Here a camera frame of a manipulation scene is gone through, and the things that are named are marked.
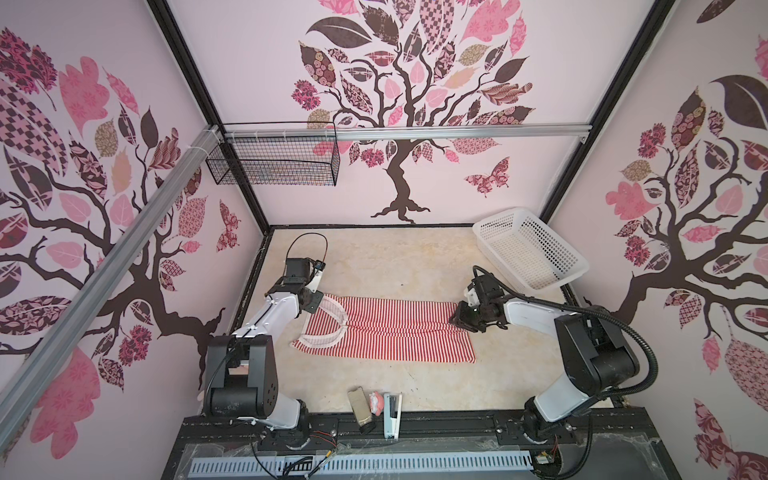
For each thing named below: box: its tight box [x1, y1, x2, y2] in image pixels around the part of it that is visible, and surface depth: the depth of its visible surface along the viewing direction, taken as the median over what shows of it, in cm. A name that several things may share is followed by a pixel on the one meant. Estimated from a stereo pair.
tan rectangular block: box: [347, 386, 372, 426], surface depth 76 cm
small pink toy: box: [369, 391, 385, 417], surface depth 76 cm
